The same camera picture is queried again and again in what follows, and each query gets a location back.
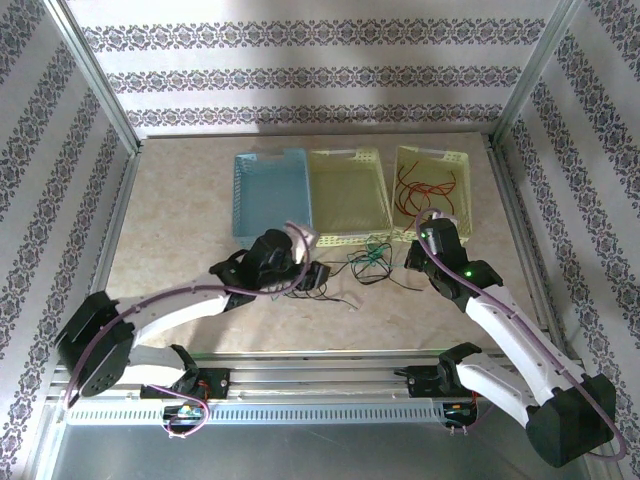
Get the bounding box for green wires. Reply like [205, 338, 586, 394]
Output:
[349, 247, 396, 285]

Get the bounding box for narrow yellow plastic basket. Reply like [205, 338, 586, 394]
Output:
[389, 143, 471, 246]

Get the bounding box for blue plastic basket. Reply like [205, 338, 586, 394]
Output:
[230, 147, 315, 247]

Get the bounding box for wide yellow plastic basket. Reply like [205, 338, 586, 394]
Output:
[305, 147, 394, 249]

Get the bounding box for grey metal sheet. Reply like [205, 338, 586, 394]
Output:
[47, 424, 601, 480]

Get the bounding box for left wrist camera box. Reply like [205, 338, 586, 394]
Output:
[283, 221, 321, 265]

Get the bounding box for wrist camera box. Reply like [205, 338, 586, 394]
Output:
[283, 221, 321, 265]
[423, 208, 459, 227]

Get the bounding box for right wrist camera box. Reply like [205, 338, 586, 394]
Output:
[423, 208, 459, 227]

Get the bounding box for right aluminium side rail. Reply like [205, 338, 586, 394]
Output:
[482, 132, 569, 359]

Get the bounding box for aluminium side rail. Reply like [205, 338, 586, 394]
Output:
[482, 132, 569, 359]
[79, 149, 144, 321]

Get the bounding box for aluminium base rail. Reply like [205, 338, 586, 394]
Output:
[47, 349, 594, 404]

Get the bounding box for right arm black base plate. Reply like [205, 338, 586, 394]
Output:
[405, 364, 500, 399]

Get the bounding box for grey slotted cable duct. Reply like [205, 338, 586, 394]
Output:
[62, 402, 449, 427]

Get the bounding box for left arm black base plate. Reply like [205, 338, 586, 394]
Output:
[139, 367, 232, 400]

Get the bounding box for left aluminium side rail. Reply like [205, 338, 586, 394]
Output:
[79, 149, 144, 321]

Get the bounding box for right aluminium frame post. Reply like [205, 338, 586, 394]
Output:
[489, 0, 586, 149]

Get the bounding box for aluminium frame post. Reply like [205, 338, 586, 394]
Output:
[489, 0, 586, 149]
[42, 0, 146, 157]

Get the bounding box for left aluminium frame post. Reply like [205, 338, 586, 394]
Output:
[42, 0, 146, 157]

